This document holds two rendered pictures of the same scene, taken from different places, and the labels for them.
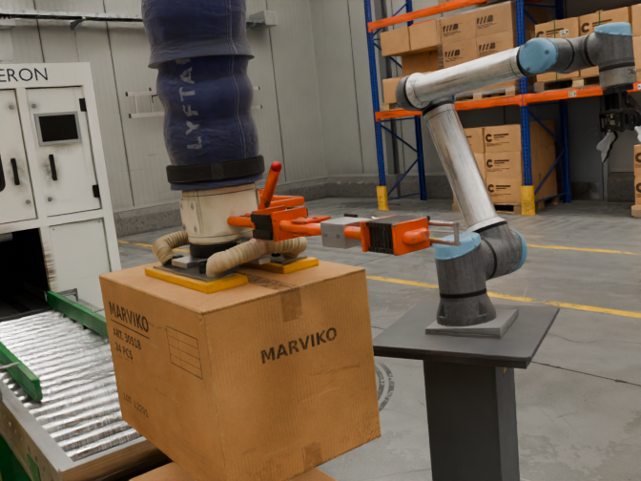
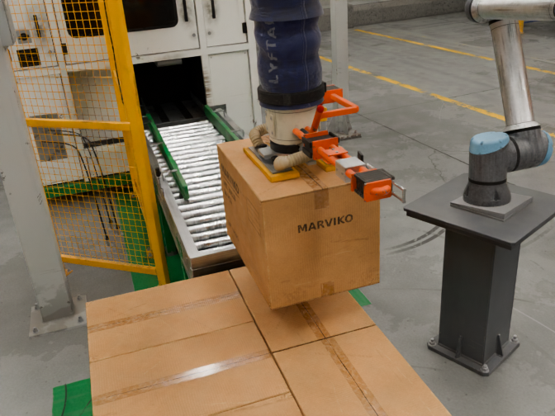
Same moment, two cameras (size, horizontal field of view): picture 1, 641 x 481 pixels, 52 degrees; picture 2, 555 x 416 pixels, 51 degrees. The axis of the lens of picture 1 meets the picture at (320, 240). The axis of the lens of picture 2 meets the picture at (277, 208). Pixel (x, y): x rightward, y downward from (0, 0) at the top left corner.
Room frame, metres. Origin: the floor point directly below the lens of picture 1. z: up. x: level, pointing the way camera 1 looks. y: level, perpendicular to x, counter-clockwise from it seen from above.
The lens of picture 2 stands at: (-0.32, -0.34, 1.84)
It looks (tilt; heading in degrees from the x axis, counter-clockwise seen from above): 25 degrees down; 19
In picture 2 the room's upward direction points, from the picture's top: 4 degrees counter-clockwise
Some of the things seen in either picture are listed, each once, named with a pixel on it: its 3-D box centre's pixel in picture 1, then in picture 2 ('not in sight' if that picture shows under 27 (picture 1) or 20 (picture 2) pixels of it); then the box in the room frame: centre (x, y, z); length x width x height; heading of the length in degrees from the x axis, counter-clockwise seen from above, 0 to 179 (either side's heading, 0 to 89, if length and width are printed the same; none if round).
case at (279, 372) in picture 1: (232, 350); (293, 209); (1.55, 0.24, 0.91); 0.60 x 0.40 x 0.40; 36
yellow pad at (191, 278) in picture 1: (192, 269); (269, 157); (1.49, 0.30, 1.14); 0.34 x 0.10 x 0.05; 36
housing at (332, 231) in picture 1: (345, 232); (350, 169); (1.17, -0.05, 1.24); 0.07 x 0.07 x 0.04; 36
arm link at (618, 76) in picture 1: (618, 78); not in sight; (1.81, -0.85, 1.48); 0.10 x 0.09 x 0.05; 35
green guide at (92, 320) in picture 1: (100, 318); (236, 136); (3.23, 1.14, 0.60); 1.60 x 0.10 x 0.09; 36
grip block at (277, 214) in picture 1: (279, 222); (320, 144); (1.34, 0.08, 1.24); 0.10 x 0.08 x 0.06; 126
